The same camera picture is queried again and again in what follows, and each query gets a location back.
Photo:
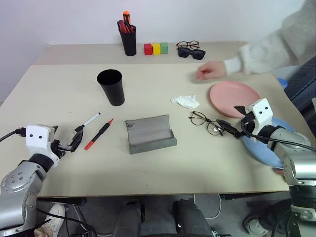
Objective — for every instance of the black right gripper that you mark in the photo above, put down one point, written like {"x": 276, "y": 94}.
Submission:
{"x": 248, "y": 123}

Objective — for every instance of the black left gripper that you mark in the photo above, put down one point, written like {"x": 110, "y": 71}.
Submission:
{"x": 61, "y": 148}

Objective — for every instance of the person's grey sleeved forearm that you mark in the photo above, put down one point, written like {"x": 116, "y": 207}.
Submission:
{"x": 271, "y": 49}

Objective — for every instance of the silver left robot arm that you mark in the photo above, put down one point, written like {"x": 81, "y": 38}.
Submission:
{"x": 19, "y": 182}

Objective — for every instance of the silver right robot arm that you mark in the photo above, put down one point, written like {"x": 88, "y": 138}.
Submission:
{"x": 296, "y": 158}

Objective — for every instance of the person's bare hand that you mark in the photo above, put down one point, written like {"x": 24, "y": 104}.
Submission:
{"x": 212, "y": 70}

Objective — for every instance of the pink plate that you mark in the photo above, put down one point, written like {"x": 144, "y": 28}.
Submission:
{"x": 232, "y": 96}

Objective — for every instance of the white marker black cap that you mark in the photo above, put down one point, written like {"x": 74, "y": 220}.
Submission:
{"x": 90, "y": 121}

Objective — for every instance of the red pen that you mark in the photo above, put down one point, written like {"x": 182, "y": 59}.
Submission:
{"x": 98, "y": 134}

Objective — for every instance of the blue plate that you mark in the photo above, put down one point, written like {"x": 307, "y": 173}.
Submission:
{"x": 261, "y": 150}

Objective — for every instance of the crumpled white tissue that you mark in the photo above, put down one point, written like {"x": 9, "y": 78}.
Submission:
{"x": 187, "y": 101}

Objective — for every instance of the blue round object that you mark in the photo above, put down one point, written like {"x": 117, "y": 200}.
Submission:
{"x": 282, "y": 82}

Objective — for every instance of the empty black cup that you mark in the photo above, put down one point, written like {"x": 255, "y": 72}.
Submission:
{"x": 114, "y": 91}

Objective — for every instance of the dark bag beside table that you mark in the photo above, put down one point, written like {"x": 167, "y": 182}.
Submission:
{"x": 302, "y": 81}

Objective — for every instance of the grey open glasses case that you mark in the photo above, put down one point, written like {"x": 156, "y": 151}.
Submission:
{"x": 148, "y": 133}

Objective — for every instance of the black sunglasses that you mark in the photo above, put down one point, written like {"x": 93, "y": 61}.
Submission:
{"x": 184, "y": 52}

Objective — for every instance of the green cube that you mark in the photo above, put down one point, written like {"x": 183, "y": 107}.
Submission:
{"x": 164, "y": 48}

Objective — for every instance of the yellow cube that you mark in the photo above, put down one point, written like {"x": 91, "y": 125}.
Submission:
{"x": 156, "y": 49}

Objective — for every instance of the black tool holder cup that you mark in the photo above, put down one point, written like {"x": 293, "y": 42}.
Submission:
{"x": 129, "y": 44}

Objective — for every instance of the grey white shoe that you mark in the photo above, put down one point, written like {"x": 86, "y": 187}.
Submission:
{"x": 255, "y": 225}

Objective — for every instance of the red cube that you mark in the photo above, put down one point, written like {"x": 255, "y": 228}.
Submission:
{"x": 147, "y": 49}

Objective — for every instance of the red black screwdriver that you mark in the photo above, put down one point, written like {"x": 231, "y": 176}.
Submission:
{"x": 121, "y": 26}

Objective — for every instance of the orange black screwdriver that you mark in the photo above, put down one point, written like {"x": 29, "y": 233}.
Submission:
{"x": 126, "y": 18}

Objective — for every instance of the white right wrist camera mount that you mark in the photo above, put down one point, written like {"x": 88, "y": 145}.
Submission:
{"x": 261, "y": 113}

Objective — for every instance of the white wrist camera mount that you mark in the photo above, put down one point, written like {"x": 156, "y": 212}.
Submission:
{"x": 261, "y": 113}
{"x": 37, "y": 138}

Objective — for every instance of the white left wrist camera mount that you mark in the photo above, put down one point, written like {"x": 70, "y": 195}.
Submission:
{"x": 37, "y": 138}

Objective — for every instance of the thin round frame glasses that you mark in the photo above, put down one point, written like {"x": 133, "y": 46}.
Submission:
{"x": 197, "y": 118}

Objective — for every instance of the tortoiseshell thick frame glasses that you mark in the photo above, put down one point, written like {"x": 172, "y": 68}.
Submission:
{"x": 182, "y": 44}

